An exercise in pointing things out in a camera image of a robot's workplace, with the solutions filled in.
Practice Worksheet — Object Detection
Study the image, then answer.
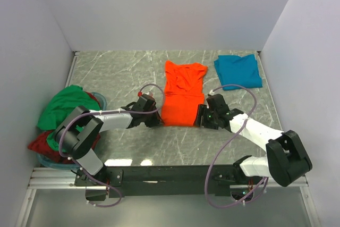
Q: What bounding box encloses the orange t-shirt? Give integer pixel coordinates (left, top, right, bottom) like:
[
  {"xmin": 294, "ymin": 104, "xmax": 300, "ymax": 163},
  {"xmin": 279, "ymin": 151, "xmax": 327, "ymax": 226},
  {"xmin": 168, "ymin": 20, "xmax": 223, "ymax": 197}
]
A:
[{"xmin": 161, "ymin": 61, "xmax": 208, "ymax": 127}]

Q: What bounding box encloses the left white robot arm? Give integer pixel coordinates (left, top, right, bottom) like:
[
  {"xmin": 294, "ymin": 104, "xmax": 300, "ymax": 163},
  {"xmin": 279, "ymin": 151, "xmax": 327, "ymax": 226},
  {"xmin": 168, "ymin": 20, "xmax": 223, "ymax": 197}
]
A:
[{"xmin": 53, "ymin": 94, "xmax": 164, "ymax": 186}]

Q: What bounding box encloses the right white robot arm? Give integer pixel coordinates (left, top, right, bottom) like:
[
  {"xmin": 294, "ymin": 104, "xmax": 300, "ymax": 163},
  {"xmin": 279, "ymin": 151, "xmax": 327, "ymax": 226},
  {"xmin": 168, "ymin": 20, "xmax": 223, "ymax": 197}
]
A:
[{"xmin": 194, "ymin": 94, "xmax": 312, "ymax": 187}]

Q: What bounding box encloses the folded blue t-shirt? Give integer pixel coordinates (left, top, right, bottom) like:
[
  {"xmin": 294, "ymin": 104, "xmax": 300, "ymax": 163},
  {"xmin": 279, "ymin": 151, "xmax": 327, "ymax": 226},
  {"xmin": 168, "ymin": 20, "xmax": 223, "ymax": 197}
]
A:
[{"xmin": 214, "ymin": 54, "xmax": 263, "ymax": 90}]

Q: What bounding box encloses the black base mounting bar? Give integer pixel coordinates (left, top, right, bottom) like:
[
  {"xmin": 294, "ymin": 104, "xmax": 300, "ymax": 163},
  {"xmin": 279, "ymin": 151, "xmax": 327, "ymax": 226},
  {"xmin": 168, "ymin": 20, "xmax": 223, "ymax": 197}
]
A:
[{"xmin": 74, "ymin": 165, "xmax": 267, "ymax": 201}]

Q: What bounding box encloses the green t-shirt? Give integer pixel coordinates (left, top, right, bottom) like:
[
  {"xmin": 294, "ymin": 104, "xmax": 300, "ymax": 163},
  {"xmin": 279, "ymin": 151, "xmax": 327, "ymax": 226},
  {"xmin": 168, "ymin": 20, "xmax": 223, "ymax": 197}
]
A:
[{"xmin": 36, "ymin": 85, "xmax": 100, "ymax": 151}]

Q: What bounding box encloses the dark red t-shirt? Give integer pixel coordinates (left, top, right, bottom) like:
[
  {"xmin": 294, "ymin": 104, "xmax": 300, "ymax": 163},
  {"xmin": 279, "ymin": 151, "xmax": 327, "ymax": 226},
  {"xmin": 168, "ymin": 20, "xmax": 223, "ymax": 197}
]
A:
[{"xmin": 27, "ymin": 91, "xmax": 101, "ymax": 162}]

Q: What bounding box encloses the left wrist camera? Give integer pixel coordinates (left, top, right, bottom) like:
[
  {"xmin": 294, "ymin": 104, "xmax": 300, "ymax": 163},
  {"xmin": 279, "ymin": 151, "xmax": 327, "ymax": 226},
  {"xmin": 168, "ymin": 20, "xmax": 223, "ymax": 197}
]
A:
[{"xmin": 138, "ymin": 91, "xmax": 154, "ymax": 99}]

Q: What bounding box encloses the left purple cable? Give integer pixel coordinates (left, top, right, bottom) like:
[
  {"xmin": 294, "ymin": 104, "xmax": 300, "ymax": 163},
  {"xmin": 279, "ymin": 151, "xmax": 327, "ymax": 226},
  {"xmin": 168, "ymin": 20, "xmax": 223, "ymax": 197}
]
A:
[{"xmin": 57, "ymin": 83, "xmax": 166, "ymax": 208}]

